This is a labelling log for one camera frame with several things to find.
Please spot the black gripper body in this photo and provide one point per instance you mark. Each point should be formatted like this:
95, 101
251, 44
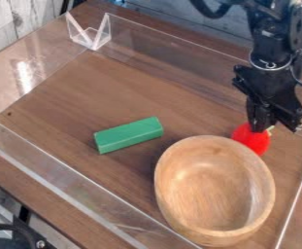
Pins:
272, 88

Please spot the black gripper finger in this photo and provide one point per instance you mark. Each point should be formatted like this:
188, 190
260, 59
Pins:
263, 118
251, 111

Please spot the red toy strawberry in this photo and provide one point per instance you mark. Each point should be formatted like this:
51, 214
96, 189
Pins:
257, 141

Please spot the wooden bowl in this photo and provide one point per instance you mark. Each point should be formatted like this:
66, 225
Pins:
215, 190

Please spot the green rectangular block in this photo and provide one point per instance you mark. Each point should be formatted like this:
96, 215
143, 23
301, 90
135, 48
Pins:
128, 134

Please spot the black clamp under table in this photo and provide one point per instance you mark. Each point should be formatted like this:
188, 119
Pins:
18, 235

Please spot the clear acrylic back wall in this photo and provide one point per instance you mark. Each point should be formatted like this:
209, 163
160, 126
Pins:
176, 60

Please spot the clear acrylic wall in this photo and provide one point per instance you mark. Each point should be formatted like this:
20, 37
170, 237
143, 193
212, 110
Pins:
50, 147
176, 60

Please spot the clear acrylic corner bracket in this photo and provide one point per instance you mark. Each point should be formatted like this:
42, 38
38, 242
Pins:
90, 37

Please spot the clear acrylic front wall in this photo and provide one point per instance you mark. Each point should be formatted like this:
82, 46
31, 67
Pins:
50, 147

